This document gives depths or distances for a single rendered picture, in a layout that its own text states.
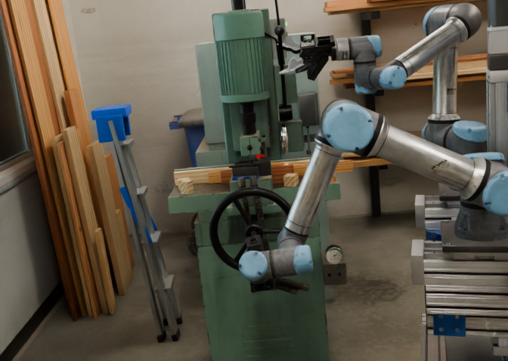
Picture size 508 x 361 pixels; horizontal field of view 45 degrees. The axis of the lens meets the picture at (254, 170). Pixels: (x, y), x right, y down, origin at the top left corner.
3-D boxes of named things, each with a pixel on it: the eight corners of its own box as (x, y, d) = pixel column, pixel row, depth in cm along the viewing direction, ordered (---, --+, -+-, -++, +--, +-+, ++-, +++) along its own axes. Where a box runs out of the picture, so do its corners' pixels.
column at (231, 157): (229, 195, 247) (209, 13, 231) (233, 182, 269) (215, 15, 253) (284, 190, 246) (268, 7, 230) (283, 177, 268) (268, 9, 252)
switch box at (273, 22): (273, 60, 243) (269, 19, 240) (273, 58, 253) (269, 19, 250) (288, 58, 243) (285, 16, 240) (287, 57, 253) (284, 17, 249)
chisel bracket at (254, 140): (241, 160, 220) (239, 137, 218) (243, 152, 234) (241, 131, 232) (261, 158, 220) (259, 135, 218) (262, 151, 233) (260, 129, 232)
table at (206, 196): (164, 222, 204) (162, 205, 203) (178, 198, 234) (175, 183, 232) (345, 207, 201) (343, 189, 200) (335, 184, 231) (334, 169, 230)
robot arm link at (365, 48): (382, 60, 203) (382, 33, 201) (350, 63, 203) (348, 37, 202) (379, 59, 211) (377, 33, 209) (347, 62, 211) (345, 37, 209)
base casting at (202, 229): (195, 247, 216) (192, 223, 214) (211, 203, 272) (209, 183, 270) (321, 236, 214) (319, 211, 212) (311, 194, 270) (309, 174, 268)
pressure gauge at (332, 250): (326, 269, 209) (324, 248, 208) (325, 266, 213) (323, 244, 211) (344, 269, 209) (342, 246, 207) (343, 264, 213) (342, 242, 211)
